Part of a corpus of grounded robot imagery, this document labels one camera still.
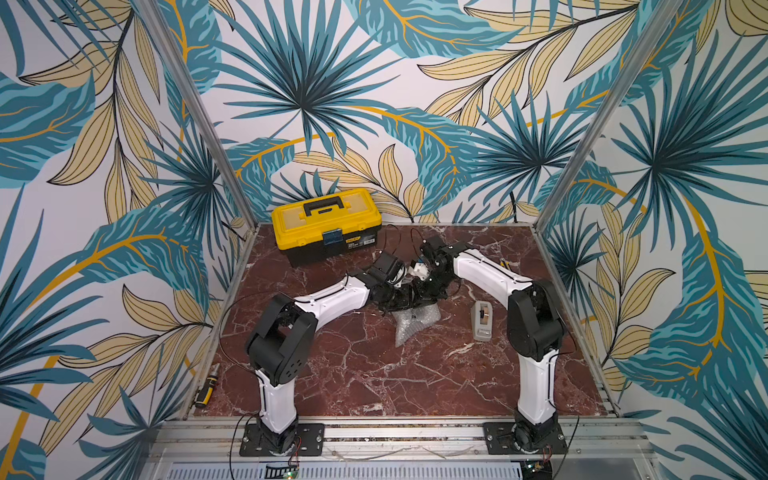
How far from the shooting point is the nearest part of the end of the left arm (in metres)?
0.68

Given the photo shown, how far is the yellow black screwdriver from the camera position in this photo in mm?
789

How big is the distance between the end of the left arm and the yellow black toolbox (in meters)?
0.29

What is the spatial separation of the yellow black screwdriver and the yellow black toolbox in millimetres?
406

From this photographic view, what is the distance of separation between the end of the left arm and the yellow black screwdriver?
1.70 ft

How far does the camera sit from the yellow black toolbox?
3.20 ft
